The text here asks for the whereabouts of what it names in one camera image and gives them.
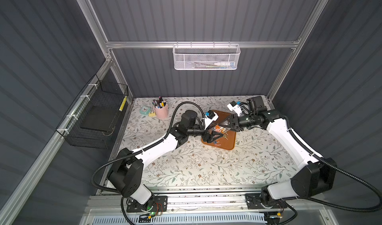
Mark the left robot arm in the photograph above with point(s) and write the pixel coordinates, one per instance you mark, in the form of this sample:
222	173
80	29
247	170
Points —
126	175

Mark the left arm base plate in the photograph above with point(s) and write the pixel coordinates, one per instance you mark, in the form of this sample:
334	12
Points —
154	204

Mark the white marker in basket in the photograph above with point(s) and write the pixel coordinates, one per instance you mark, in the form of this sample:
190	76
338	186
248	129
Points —
225	64

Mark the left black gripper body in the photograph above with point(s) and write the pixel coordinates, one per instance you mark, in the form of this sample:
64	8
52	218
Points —
207	132

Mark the white mesh wall basket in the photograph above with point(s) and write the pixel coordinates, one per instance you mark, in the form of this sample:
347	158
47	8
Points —
202	56

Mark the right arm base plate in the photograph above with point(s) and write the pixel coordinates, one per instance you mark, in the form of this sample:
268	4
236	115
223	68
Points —
256	201

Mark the pink pen cup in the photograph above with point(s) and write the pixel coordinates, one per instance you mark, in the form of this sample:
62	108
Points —
161	113

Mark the brown wooden tray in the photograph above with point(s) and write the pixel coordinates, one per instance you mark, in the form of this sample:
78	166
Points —
229	145

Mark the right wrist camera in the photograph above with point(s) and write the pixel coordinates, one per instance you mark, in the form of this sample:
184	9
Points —
236	108

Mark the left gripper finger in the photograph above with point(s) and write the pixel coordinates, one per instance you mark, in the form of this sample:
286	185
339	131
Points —
208	139
216	134

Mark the small green alarm clock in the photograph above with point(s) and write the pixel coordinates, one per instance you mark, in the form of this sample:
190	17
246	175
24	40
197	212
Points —
145	110

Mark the pile of lollipop candies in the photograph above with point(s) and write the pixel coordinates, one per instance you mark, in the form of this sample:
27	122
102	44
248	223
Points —
220	140

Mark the black wire wall basket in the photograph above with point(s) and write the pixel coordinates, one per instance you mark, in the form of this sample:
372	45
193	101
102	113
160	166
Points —
95	118

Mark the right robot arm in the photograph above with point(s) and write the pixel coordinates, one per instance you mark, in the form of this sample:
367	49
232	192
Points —
314	175

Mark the pens in pink cup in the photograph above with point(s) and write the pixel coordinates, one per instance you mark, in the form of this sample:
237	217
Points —
159	103

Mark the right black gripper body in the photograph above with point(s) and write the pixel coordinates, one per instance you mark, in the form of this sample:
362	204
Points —
234	122

